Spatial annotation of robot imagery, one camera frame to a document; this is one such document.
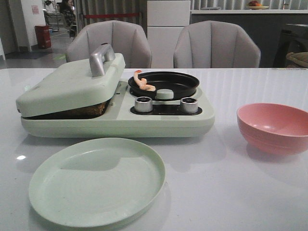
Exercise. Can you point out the grey upholstered chair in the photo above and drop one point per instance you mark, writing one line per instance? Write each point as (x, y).
(214, 44)
(126, 38)

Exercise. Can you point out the fruit plate on counter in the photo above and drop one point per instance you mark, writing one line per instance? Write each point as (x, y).
(255, 5)

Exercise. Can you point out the red barrier tape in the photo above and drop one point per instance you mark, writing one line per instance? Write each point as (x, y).
(121, 15)

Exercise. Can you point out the white cabinet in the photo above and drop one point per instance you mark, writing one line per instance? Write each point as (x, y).
(165, 20)

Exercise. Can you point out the black round frying pan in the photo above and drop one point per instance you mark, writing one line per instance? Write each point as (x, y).
(182, 85)

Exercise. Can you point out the right grey upholstered chair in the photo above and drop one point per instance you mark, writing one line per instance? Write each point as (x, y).
(214, 44)

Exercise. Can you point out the pink plastic bowl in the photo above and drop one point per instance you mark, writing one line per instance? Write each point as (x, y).
(274, 128)

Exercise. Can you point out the silver control knob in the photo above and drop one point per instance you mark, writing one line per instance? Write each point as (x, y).
(143, 104)
(188, 105)

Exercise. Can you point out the right silver control knob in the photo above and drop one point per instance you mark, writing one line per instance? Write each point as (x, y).
(188, 105)

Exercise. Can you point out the breakfast maker hinged lid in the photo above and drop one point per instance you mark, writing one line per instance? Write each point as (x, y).
(71, 86)

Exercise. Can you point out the grey kitchen counter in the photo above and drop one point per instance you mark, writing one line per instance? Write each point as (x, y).
(275, 33)

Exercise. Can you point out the orange cooked shrimp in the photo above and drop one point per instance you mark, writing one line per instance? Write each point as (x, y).
(137, 78)

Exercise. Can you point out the mint green round plate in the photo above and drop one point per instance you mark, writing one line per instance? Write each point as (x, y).
(97, 183)

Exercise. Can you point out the left silver control knob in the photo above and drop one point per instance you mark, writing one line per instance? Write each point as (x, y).
(143, 104)

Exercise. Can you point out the person in background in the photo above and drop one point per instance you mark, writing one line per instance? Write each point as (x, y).
(69, 16)

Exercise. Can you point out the left grey upholstered chair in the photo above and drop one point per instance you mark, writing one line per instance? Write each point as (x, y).
(126, 38)

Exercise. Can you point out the red bin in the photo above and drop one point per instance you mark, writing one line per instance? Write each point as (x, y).
(43, 36)

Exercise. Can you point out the pale cooked shrimp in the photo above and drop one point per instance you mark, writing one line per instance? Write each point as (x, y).
(144, 86)

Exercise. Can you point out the white bread slice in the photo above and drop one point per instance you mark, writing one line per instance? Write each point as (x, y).
(88, 112)

